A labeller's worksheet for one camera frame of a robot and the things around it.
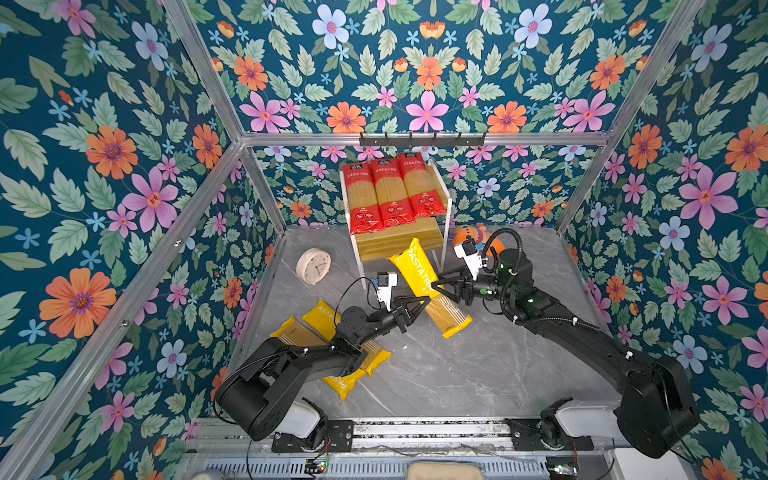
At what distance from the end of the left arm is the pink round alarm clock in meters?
0.38

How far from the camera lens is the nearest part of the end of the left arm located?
63cm

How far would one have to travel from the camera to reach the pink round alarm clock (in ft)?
3.20
